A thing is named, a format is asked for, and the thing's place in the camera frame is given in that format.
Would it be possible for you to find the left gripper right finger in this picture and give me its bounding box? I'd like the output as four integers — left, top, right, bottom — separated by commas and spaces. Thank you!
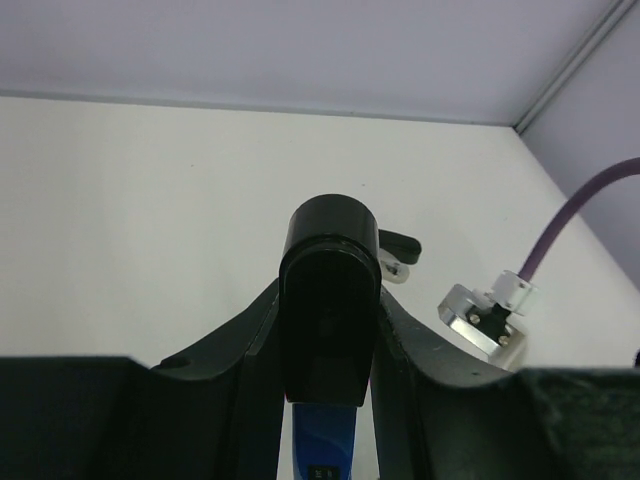
372, 292, 639, 479

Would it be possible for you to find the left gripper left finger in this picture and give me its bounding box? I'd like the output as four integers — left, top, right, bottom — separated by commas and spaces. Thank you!
1, 284, 284, 479

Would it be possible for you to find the blue stapler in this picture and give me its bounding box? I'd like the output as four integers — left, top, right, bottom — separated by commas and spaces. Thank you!
292, 403, 357, 480

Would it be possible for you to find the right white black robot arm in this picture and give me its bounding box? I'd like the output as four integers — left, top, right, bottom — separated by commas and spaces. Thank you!
278, 194, 422, 407

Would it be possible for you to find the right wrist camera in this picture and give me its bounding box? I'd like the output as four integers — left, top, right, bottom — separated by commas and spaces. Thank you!
438, 270, 539, 371

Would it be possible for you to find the right aluminium corner post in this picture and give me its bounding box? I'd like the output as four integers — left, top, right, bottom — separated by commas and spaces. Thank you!
511, 0, 638, 136

